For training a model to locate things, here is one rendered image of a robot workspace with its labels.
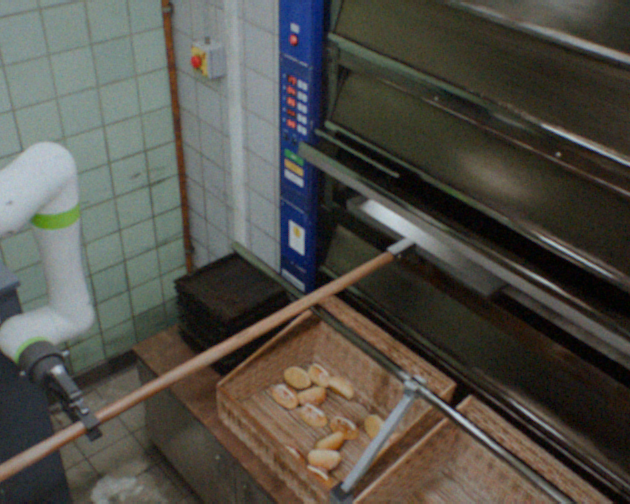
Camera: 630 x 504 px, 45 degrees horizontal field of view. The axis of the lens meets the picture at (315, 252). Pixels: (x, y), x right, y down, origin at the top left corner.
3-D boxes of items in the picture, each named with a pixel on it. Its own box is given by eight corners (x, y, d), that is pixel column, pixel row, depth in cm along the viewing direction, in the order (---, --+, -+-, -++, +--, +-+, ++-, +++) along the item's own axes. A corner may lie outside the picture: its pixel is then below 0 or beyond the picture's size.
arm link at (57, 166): (-2, 153, 161) (48, 167, 158) (37, 127, 171) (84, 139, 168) (13, 224, 172) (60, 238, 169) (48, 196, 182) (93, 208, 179)
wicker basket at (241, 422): (326, 349, 273) (329, 289, 256) (448, 445, 239) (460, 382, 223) (214, 417, 246) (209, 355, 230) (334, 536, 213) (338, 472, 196)
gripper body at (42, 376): (59, 349, 178) (77, 372, 173) (65, 375, 183) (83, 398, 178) (28, 364, 174) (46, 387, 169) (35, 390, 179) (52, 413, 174)
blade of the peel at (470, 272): (487, 296, 204) (488, 288, 202) (346, 208, 237) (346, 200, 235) (566, 244, 223) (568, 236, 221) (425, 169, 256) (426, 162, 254)
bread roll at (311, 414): (332, 421, 244) (332, 409, 241) (318, 433, 240) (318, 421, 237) (308, 405, 249) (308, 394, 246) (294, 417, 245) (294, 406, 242)
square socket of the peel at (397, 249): (394, 264, 215) (394, 254, 213) (384, 258, 217) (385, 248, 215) (416, 251, 219) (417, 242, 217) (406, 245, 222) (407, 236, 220)
